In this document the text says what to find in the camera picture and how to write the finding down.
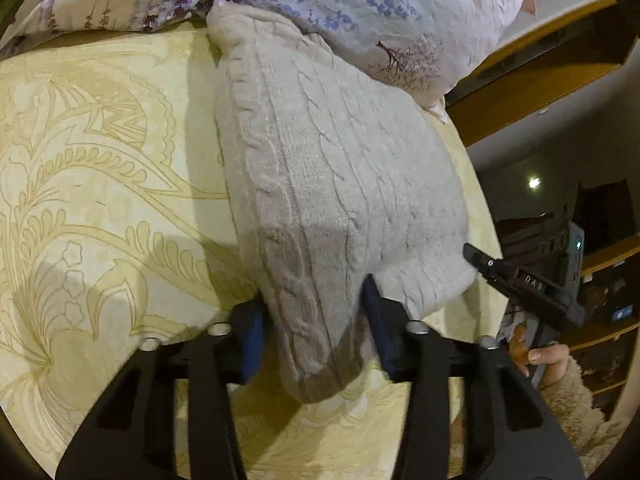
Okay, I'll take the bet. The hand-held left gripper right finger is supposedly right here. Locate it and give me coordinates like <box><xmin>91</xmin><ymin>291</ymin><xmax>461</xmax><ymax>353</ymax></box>
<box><xmin>361</xmin><ymin>275</ymin><xmax>586</xmax><ymax>480</ymax></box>

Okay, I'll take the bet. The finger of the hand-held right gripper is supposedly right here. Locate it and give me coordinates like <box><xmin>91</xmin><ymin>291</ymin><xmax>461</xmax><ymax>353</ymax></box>
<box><xmin>462</xmin><ymin>242</ymin><xmax>523</xmax><ymax>306</ymax></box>

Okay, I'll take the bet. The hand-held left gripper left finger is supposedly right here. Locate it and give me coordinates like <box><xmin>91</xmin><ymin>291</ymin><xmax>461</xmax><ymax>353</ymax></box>
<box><xmin>55</xmin><ymin>301</ymin><xmax>265</xmax><ymax>480</ymax></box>

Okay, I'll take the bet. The grey cable-knit cushion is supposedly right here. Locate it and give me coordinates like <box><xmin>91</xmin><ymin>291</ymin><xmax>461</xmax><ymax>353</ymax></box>
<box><xmin>206</xmin><ymin>5</ymin><xmax>476</xmax><ymax>405</ymax></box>

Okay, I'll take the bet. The person's right forearm fuzzy sleeve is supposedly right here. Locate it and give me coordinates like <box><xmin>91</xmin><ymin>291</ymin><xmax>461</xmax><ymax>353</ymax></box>
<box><xmin>537</xmin><ymin>355</ymin><xmax>626</xmax><ymax>466</ymax></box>

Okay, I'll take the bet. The person's right hand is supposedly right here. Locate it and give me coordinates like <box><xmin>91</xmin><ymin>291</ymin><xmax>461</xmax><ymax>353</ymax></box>
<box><xmin>507</xmin><ymin>324</ymin><xmax>572</xmax><ymax>387</ymax></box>

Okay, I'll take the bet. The wooden shelf unit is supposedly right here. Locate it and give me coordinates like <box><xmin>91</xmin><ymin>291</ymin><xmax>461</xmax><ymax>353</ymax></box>
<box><xmin>570</xmin><ymin>237</ymin><xmax>640</xmax><ymax>401</ymax></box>

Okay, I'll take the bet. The yellow patterned bed sheet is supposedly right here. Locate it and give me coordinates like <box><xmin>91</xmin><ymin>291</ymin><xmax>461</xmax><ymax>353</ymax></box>
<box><xmin>0</xmin><ymin>20</ymin><xmax>503</xmax><ymax>480</ymax></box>

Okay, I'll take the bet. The floral white pillow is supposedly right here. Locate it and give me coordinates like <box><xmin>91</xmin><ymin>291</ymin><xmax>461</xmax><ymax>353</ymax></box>
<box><xmin>0</xmin><ymin>0</ymin><xmax>538</xmax><ymax>126</ymax></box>

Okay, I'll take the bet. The wooden bed frame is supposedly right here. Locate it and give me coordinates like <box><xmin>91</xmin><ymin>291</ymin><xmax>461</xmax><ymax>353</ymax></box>
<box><xmin>445</xmin><ymin>0</ymin><xmax>640</xmax><ymax>148</ymax></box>

